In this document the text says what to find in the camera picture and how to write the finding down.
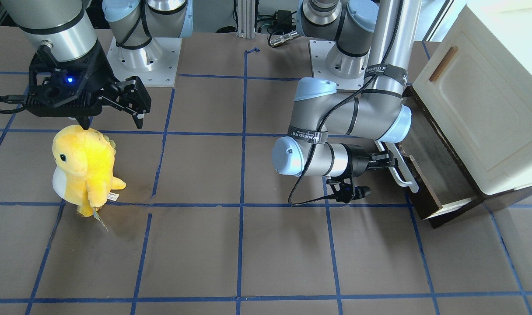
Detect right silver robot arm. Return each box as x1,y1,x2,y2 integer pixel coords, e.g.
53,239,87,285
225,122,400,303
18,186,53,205
0,0,194,130

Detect aluminium frame post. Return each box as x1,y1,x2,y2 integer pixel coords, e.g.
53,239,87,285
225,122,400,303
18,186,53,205
236,0,256,40

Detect dark wooden drawer cabinet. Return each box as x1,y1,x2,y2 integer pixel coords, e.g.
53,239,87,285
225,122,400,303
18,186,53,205
403,86,532,210

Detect silver cable connector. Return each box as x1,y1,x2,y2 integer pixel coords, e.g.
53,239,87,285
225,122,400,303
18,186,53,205
268,31,301,48

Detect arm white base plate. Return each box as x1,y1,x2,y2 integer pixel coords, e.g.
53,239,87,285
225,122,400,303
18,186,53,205
309,40,369,92
107,38,182,87

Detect dark wooden drawer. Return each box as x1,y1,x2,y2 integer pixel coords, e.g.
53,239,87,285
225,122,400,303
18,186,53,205
398,99,483,228

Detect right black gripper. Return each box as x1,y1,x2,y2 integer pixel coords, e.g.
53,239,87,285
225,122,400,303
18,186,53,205
23,41,152,130

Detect white drawer handle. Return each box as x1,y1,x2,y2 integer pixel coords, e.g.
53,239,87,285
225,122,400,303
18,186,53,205
374,141,420,193

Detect black power adapter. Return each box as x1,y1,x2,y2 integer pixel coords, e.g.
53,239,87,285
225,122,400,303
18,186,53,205
273,10,294,32

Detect yellow plush dinosaur toy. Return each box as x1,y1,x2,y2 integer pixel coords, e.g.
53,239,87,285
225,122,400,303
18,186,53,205
52,125,126,223

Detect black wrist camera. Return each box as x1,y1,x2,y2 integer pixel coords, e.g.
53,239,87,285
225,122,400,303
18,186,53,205
326,178,371,203

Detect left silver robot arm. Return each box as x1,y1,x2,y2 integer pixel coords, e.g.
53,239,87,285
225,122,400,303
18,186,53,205
272,0,422,177

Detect cream plastic storage box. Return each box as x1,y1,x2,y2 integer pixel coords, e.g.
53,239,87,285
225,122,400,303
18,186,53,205
413,0,532,195

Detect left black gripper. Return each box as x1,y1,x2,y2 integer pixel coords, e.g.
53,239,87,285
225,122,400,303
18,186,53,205
347,145,397,178

